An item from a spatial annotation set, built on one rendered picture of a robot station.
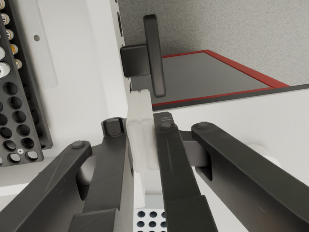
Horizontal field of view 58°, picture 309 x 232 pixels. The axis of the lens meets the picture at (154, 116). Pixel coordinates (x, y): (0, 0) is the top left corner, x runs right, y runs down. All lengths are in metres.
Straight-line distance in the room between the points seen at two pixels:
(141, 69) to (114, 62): 0.03
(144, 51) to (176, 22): 0.92
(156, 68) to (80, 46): 0.11
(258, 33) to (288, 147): 0.81
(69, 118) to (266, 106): 0.29
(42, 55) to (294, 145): 0.40
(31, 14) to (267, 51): 1.08
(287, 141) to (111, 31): 0.36
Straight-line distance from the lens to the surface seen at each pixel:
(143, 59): 0.25
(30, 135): 0.30
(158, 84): 0.26
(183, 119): 0.43
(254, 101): 0.45
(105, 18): 0.23
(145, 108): 0.17
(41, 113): 0.33
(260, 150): 0.46
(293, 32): 1.33
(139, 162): 0.16
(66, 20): 0.33
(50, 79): 0.33
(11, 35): 0.31
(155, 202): 0.47
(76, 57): 0.34
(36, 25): 0.33
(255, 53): 1.27
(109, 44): 0.23
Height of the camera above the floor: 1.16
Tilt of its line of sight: 70 degrees down
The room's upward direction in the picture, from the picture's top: 170 degrees clockwise
